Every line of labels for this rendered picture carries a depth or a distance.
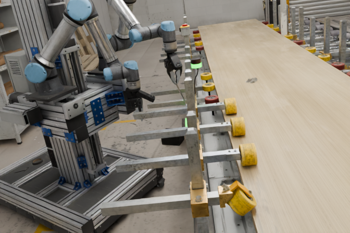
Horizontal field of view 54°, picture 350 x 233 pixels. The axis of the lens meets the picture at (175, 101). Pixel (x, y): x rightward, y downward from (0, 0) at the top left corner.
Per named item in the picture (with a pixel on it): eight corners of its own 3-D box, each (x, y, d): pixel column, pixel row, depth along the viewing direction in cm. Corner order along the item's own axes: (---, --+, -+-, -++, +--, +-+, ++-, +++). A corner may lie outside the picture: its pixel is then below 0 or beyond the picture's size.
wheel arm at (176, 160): (116, 173, 129) (114, 165, 128) (118, 168, 133) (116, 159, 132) (250, 159, 126) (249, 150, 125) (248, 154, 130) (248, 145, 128)
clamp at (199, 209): (190, 218, 102) (188, 204, 100) (189, 191, 114) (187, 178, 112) (211, 216, 101) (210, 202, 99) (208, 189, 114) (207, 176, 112)
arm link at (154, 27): (142, 25, 198) (151, 26, 190) (158, 21, 204) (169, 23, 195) (144, 38, 201) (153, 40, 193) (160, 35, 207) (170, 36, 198)
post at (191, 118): (200, 221, 141) (185, 114, 125) (199, 215, 145) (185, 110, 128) (208, 220, 141) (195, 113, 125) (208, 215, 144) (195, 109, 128)
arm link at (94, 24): (72, -1, 197) (110, 75, 213) (67, 0, 186) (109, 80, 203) (90, -9, 196) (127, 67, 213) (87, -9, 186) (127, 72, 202)
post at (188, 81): (196, 175, 163) (183, 78, 146) (196, 171, 166) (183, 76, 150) (203, 175, 163) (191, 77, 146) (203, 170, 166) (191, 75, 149)
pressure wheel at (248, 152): (238, 151, 133) (242, 170, 128) (238, 140, 127) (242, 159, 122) (253, 150, 133) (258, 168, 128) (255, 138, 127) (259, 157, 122)
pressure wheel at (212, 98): (207, 118, 200) (204, 100, 196) (205, 113, 207) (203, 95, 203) (220, 116, 199) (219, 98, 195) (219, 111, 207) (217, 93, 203)
